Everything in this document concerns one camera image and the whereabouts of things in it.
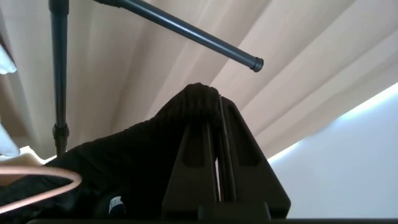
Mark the black garment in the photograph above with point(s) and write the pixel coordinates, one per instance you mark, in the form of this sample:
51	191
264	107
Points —
133	155

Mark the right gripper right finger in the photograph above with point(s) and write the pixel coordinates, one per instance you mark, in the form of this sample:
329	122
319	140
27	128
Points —
255	180

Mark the pink clothes hanger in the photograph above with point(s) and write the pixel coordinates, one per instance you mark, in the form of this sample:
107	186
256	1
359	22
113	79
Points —
76	180

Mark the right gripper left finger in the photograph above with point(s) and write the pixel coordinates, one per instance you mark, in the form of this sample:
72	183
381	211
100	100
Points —
189	180

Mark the black clothes rack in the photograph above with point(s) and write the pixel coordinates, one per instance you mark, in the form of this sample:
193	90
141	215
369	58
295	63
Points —
59	62

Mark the beige curtain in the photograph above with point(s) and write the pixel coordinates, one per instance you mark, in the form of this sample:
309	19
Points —
311	46

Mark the white printed t-shirt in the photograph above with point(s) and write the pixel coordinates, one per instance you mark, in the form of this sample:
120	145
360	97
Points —
6	143

